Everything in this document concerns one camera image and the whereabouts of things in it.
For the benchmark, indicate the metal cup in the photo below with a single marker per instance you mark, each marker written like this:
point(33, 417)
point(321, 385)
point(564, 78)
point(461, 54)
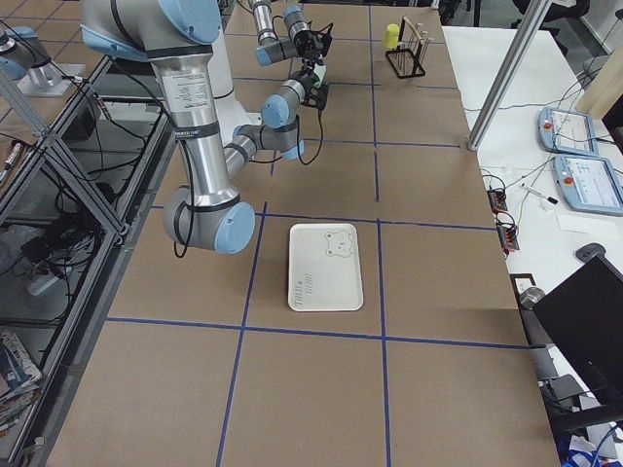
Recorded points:
point(530, 297)

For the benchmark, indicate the black computer mouse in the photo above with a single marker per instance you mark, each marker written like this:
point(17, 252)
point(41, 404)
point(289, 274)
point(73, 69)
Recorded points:
point(589, 251)

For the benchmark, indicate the near teach pendant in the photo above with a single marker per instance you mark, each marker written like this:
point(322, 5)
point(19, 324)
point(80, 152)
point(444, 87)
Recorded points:
point(588, 184)

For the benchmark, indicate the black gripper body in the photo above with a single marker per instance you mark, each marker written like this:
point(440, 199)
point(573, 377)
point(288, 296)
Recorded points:
point(308, 47)
point(305, 81)

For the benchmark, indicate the stack of magazines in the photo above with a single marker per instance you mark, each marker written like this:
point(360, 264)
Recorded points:
point(20, 380)

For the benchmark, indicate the pale green cup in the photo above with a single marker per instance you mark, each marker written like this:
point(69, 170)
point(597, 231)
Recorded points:
point(318, 74)

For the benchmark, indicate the teach pendant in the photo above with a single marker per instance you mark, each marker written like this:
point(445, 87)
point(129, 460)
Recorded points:
point(567, 132)
point(588, 184)

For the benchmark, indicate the yellow cup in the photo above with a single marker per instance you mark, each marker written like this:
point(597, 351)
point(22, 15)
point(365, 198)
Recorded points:
point(391, 37)

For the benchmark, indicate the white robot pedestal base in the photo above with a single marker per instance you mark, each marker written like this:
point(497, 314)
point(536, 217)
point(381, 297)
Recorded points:
point(230, 112)

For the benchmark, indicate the cream bear tray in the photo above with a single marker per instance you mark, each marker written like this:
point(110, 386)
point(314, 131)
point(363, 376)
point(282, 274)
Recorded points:
point(324, 272)

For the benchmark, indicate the far teach pendant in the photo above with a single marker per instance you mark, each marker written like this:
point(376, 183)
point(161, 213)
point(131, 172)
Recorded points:
point(567, 132)

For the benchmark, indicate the black monitor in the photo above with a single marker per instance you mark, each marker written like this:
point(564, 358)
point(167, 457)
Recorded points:
point(583, 317)

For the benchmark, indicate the aluminium frame post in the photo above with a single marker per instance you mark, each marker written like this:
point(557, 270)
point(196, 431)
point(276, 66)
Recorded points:
point(534, 16)

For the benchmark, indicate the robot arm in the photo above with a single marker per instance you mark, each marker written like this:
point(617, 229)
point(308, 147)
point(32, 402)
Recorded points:
point(183, 41)
point(277, 29)

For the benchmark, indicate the black marker pen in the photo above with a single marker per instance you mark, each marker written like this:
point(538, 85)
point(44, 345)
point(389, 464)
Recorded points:
point(538, 194)

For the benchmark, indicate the black wire cup rack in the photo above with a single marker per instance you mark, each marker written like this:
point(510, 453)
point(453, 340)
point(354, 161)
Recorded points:
point(407, 59)

